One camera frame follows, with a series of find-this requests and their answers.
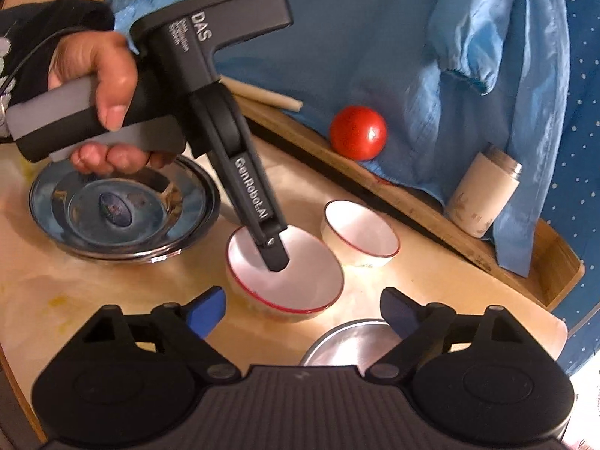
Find red tomato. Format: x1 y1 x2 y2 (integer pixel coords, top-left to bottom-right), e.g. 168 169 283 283
328 106 389 161

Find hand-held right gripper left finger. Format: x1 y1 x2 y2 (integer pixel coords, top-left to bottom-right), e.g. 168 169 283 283
82 285 240 381

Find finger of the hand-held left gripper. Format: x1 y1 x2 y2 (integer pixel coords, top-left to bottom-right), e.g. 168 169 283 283
255 230 290 273

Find wooden rolling pin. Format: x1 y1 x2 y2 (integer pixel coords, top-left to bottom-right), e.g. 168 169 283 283
217 74 303 113

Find blue polka dot cloth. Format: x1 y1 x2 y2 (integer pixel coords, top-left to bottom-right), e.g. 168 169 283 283
538 0 600 377

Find person's left hand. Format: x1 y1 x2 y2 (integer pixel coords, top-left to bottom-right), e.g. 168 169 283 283
47 31 175 175

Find large steel plate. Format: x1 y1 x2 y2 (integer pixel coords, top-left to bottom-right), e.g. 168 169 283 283
28 154 222 264

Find steel bowl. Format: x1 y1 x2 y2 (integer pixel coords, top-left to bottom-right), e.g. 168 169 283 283
299 318 405 368

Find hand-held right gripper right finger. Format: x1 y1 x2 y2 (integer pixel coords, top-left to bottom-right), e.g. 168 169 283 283
367 286 531 381

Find white thermos flask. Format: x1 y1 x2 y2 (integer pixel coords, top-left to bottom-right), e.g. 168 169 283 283
444 145 523 239

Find floral red-rimmed ceramic bowl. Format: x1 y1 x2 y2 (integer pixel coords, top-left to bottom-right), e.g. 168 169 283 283
224 224 346 324

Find wooden shelf board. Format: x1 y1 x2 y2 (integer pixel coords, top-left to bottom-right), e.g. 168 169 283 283
229 88 586 313

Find light blue coat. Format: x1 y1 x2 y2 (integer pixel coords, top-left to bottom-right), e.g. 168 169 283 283
105 0 564 278

